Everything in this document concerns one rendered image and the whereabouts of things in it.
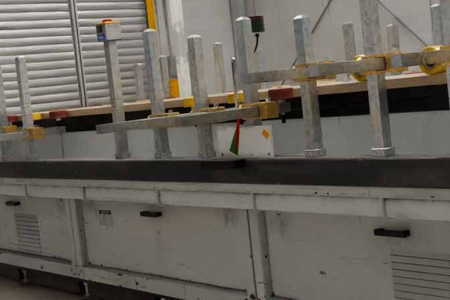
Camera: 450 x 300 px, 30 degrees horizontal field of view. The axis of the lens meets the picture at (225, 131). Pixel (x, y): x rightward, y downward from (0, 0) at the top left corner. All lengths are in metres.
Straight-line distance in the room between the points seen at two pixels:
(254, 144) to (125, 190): 0.82
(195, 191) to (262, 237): 0.30
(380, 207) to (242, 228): 0.85
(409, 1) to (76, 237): 7.75
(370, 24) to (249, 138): 0.59
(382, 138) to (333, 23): 9.73
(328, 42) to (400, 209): 9.80
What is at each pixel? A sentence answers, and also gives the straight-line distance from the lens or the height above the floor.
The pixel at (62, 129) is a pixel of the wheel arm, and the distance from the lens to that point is 3.89.
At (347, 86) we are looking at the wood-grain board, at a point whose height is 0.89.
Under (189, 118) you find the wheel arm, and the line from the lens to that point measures 2.39.
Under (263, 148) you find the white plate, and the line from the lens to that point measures 2.57.
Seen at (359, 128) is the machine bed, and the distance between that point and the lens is 2.60.
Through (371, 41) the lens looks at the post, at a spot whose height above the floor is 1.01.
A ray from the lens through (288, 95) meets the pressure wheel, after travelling 2.62.
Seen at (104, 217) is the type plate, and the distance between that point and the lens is 3.87.
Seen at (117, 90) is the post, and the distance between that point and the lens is 3.21.
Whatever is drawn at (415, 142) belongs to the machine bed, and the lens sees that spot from 2.47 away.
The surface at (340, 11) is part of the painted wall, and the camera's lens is 11.87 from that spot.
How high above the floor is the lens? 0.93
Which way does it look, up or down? 3 degrees down
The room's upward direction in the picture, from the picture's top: 6 degrees counter-clockwise
